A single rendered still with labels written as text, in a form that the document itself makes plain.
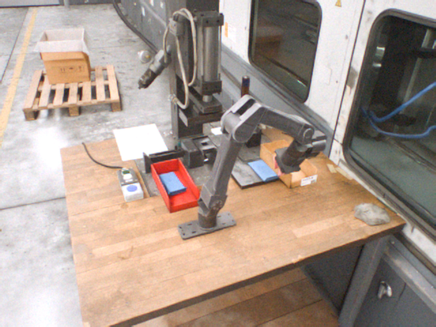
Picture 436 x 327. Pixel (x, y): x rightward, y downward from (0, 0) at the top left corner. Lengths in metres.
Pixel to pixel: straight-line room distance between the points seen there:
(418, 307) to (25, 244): 2.26
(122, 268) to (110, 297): 0.11
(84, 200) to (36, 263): 1.18
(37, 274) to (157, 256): 1.41
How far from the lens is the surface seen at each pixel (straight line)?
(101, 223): 1.33
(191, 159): 1.51
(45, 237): 2.72
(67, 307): 2.28
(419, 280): 1.57
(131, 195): 1.38
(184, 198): 1.38
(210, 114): 1.45
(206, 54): 1.37
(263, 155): 1.60
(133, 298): 1.10
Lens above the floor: 1.77
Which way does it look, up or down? 34 degrees down
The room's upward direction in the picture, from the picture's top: 2 degrees clockwise
